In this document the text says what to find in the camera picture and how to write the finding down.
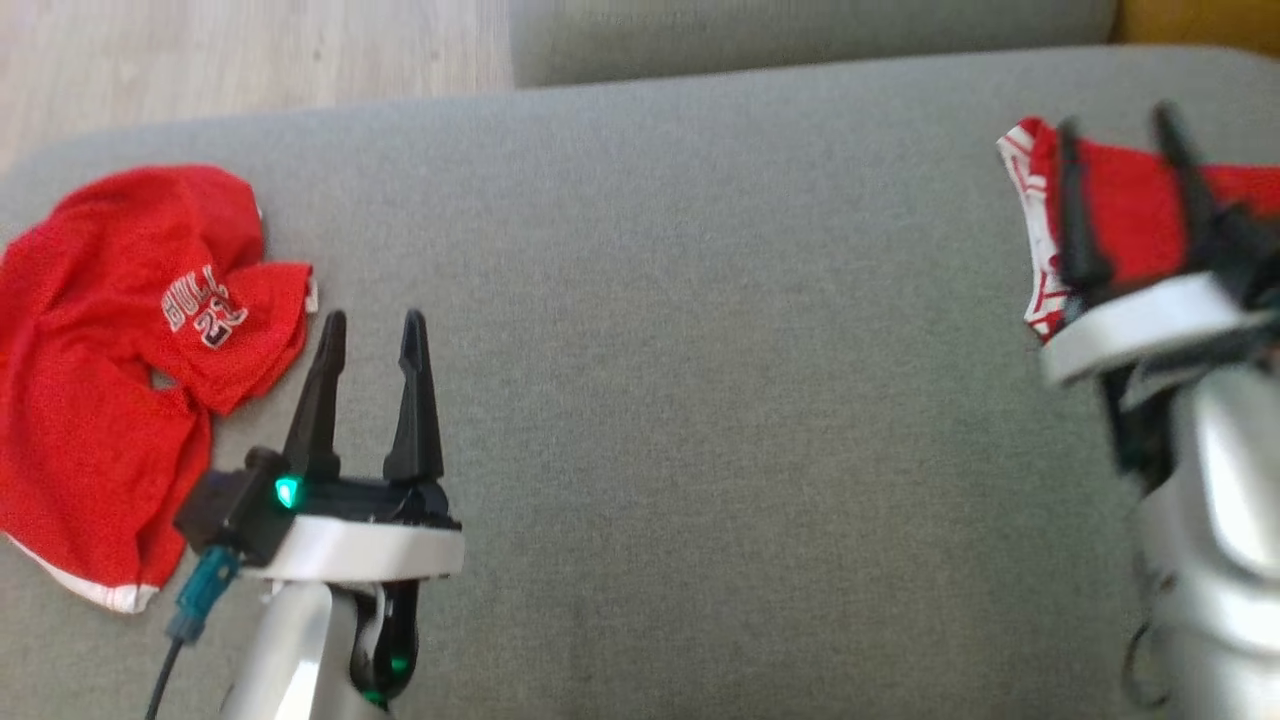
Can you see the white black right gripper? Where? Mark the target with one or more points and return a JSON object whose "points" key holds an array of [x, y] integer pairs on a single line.
{"points": [[1140, 325]]}

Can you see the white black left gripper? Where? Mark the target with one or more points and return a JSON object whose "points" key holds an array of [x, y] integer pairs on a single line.
{"points": [[380, 545]]}

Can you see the red white basketball jersey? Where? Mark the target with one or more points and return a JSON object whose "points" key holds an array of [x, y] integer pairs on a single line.
{"points": [[1130, 210]]}

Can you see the red basketball shorts white hem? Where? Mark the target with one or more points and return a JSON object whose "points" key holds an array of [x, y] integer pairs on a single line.
{"points": [[90, 400]]}

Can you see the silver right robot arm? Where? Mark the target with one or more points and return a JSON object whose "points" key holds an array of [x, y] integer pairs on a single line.
{"points": [[1220, 520]]}

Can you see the grey and yellow sofa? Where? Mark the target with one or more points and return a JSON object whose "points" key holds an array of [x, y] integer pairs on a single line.
{"points": [[720, 400]]}

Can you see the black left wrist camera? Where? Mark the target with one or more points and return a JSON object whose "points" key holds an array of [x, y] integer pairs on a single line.
{"points": [[225, 510]]}

